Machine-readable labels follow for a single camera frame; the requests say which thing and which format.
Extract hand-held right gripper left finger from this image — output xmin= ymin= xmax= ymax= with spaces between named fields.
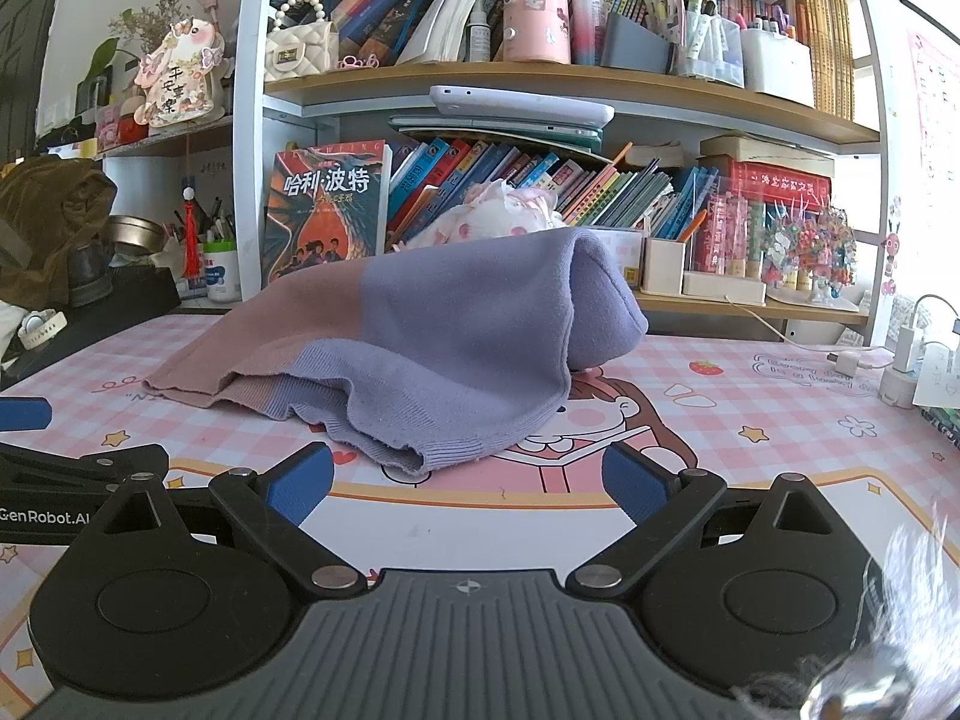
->
xmin=97 ymin=442 xmax=368 ymax=601

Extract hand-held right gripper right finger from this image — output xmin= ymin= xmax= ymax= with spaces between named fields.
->
xmin=566 ymin=441 xmax=848 ymax=601

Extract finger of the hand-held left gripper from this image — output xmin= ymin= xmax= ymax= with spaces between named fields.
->
xmin=0 ymin=442 xmax=172 ymax=500
xmin=0 ymin=396 xmax=52 ymax=434

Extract purple and pink knit sweater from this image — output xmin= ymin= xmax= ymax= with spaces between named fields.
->
xmin=142 ymin=227 xmax=650 ymax=477

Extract white wristwatch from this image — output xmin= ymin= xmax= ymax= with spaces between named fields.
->
xmin=16 ymin=309 xmax=68 ymax=350

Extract cartoon printed pink desk mat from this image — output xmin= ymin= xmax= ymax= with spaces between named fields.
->
xmin=0 ymin=311 xmax=960 ymax=698

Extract black case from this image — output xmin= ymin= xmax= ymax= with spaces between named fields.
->
xmin=0 ymin=266 xmax=182 ymax=391

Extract dark leather shoe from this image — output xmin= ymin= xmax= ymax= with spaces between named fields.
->
xmin=69 ymin=238 xmax=115 ymax=307

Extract metal bowl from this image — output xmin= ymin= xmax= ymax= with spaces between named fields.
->
xmin=101 ymin=215 xmax=167 ymax=256

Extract beige pen box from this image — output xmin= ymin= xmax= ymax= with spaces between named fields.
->
xmin=643 ymin=236 xmax=687 ymax=296

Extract white jar blue label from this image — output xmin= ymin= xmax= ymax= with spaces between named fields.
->
xmin=202 ymin=240 xmax=241 ymax=305

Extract white barcode box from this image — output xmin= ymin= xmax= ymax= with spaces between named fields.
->
xmin=592 ymin=225 xmax=646 ymax=286

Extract red tassel charm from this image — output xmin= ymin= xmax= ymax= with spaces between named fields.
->
xmin=181 ymin=176 xmax=205 ymax=278

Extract bunch of pens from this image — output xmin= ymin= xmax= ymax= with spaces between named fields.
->
xmin=171 ymin=195 xmax=239 ymax=245

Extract dragon cover novel book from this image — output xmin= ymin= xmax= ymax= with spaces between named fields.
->
xmin=261 ymin=139 xmax=392 ymax=284

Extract white charger plug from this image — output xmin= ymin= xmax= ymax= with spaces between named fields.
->
xmin=877 ymin=322 xmax=927 ymax=410

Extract colourful bead trinkets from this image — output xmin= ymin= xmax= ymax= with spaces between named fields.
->
xmin=757 ymin=199 xmax=860 ymax=308

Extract row of colourful thin books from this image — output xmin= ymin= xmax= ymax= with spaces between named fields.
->
xmin=386 ymin=136 xmax=721 ymax=248

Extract white plush bunny pink dress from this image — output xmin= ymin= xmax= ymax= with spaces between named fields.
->
xmin=390 ymin=178 xmax=565 ymax=248

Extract red boxed book set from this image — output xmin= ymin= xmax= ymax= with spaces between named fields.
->
xmin=697 ymin=154 xmax=835 ymax=275

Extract beige thick book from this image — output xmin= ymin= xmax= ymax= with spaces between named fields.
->
xmin=699 ymin=133 xmax=837 ymax=179

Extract dark wooden door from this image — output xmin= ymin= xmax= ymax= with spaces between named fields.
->
xmin=0 ymin=0 xmax=76 ymax=158

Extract pink paper hanging ornament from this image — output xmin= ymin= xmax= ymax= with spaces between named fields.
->
xmin=135 ymin=19 xmax=226 ymax=128

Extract white tablet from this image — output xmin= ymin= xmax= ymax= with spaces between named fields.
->
xmin=429 ymin=85 xmax=616 ymax=130

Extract dried flower sprig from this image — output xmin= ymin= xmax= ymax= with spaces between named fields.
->
xmin=82 ymin=0 xmax=173 ymax=83

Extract white quilted pearl handbag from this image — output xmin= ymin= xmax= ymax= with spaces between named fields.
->
xmin=264 ymin=0 xmax=340 ymax=83

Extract clear holder with markers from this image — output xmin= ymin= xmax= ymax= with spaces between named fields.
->
xmin=679 ymin=4 xmax=746 ymax=87

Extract grey desk organizer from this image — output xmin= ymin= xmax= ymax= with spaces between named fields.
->
xmin=600 ymin=11 xmax=680 ymax=76

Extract white storage box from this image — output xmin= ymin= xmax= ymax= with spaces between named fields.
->
xmin=741 ymin=26 xmax=816 ymax=107

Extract pink gradient spray bottle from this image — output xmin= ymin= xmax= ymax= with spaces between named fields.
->
xmin=568 ymin=0 xmax=602 ymax=67

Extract small white dropper bottle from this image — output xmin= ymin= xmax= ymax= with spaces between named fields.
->
xmin=463 ymin=0 xmax=492 ymax=62

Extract set of yellow books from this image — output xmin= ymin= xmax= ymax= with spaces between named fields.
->
xmin=793 ymin=0 xmax=856 ymax=121

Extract stack of leaning dark books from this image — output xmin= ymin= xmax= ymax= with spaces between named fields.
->
xmin=330 ymin=0 xmax=511 ymax=65

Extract pink cylindrical container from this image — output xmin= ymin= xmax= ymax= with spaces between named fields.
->
xmin=501 ymin=0 xmax=572 ymax=65

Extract white cable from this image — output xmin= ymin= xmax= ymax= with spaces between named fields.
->
xmin=724 ymin=300 xmax=893 ymax=372

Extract white frame wooden bookshelf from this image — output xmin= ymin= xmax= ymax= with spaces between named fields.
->
xmin=232 ymin=0 xmax=893 ymax=350

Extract pink wall poster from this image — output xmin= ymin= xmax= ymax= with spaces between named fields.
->
xmin=904 ymin=26 xmax=960 ymax=256

